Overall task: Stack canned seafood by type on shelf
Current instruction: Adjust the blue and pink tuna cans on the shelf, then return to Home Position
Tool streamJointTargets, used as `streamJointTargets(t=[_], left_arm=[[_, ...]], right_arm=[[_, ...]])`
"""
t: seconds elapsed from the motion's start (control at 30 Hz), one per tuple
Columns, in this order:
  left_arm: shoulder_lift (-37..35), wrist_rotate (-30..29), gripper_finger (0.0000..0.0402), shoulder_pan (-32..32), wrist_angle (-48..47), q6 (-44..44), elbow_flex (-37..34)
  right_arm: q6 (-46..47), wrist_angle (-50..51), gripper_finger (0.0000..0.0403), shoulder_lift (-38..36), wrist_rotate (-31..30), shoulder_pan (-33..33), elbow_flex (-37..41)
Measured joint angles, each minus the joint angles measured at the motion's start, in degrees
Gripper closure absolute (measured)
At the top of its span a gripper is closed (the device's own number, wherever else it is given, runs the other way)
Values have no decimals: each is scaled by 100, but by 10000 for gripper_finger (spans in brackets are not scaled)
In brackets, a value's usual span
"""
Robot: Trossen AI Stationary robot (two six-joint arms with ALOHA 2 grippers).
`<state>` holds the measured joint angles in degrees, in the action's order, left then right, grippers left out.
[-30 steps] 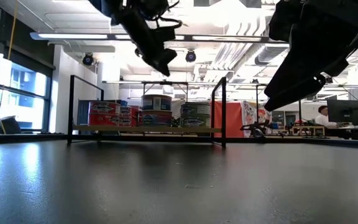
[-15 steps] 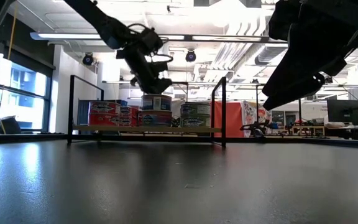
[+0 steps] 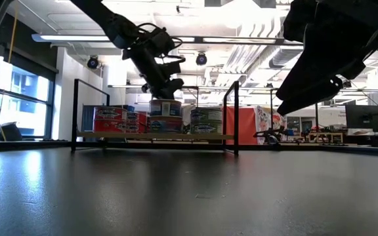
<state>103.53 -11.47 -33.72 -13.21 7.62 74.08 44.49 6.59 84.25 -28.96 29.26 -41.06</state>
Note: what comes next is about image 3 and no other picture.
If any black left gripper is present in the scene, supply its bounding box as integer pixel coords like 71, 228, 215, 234
122, 45, 186, 100

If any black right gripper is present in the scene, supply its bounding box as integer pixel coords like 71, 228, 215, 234
275, 0, 378, 117

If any silver lid seafood can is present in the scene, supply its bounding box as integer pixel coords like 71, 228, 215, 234
190, 107, 223, 123
149, 99, 182, 117

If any green label can gold lid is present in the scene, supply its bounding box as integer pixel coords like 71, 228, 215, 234
190, 121, 223, 135

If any white banner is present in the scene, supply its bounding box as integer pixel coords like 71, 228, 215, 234
181, 104, 197, 125

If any patterned cloth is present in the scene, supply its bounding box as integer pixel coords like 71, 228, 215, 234
256, 106, 288, 134

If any wooden crate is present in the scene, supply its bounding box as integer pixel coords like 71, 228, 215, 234
308, 132, 345, 144

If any black clamp device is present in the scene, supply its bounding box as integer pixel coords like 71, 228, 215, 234
253, 127, 284, 146

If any dark background monitor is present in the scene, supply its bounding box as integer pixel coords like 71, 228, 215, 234
345, 104, 378, 134

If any orange partition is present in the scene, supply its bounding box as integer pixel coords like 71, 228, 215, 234
224, 106, 258, 146

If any ceiling light strip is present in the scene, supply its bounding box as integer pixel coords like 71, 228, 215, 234
31, 33, 196, 46
195, 36, 287, 46

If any large window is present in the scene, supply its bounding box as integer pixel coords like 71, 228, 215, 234
0, 57, 57, 140

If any black office chair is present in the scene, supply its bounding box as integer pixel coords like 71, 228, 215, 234
0, 121, 23, 143

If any black metal rack frame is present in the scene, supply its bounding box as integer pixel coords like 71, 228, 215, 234
269, 87, 323, 137

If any round black ceiling camera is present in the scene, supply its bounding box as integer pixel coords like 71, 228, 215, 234
86, 56, 100, 71
195, 52, 208, 68

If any wooden shelf black metal frame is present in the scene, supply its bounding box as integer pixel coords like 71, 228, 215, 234
70, 78, 240, 157

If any black metal table frame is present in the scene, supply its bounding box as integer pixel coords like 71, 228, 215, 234
0, 140, 378, 157

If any yellow hanging cable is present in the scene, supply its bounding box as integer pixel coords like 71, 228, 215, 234
7, 6, 21, 65

